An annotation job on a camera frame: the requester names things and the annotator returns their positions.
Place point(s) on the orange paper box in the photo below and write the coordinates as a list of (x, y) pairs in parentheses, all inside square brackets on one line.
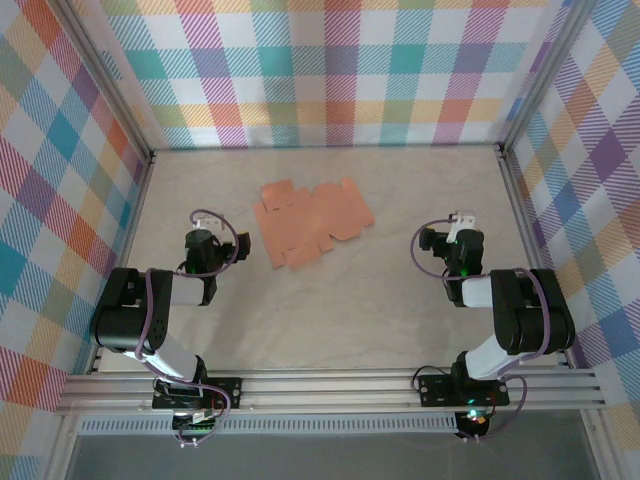
[(310, 225)]

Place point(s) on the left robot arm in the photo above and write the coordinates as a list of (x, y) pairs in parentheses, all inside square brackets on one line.
[(125, 310)]

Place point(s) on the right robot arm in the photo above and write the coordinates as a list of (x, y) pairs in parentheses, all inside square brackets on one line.
[(530, 310)]

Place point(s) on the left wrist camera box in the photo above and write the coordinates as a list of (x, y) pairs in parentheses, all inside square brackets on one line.
[(243, 246)]

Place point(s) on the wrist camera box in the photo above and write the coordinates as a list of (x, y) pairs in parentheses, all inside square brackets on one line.
[(427, 239), (243, 246)]

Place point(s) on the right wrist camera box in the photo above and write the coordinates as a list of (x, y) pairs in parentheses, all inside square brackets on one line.
[(427, 239)]

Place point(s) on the aluminium table side rail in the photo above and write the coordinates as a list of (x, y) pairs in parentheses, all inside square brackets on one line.
[(127, 250), (525, 235)]

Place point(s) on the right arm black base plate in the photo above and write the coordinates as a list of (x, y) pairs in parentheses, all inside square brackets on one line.
[(435, 390)]

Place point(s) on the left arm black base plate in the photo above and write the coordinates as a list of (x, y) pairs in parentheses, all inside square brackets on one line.
[(230, 392)]

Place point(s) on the wide aluminium mounting rail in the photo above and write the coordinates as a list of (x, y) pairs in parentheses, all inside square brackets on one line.
[(325, 392)]

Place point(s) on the aluminium frame post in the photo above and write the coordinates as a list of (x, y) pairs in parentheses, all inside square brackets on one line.
[(545, 75), (102, 75)]

